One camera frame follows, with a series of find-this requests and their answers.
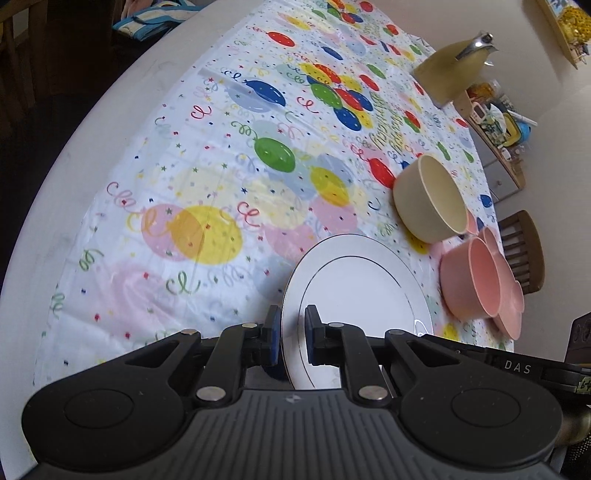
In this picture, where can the pink heart-shaped dish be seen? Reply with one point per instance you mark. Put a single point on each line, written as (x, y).
(510, 300)

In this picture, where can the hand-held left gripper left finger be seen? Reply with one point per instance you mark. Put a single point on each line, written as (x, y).
(273, 342)

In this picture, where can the yellow framed picture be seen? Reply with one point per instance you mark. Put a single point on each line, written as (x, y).
(570, 27)

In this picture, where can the pink bowl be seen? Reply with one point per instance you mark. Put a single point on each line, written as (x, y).
(461, 286)

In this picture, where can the orange bottle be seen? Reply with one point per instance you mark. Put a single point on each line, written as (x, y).
(485, 87)

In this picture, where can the gold thermos jug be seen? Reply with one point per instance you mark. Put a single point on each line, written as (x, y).
(441, 69)

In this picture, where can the balloon print tablecloth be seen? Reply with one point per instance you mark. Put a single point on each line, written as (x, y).
(184, 161)

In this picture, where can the cream bowl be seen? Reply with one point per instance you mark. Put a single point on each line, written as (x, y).
(415, 207)

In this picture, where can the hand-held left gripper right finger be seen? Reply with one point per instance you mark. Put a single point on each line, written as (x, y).
(317, 336)

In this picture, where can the blue striped bag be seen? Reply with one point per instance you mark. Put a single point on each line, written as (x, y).
(147, 23)

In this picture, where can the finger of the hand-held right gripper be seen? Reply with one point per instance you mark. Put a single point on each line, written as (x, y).
(475, 349)

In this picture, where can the wooden framed drawer cabinet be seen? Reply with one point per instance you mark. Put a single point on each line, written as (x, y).
(508, 173)

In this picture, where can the white kitchen timer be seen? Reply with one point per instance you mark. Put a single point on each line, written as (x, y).
(480, 113)

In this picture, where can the brown wooden chair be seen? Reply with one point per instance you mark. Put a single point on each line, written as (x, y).
(531, 244)

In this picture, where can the white plate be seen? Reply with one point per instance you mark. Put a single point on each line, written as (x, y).
(360, 286)

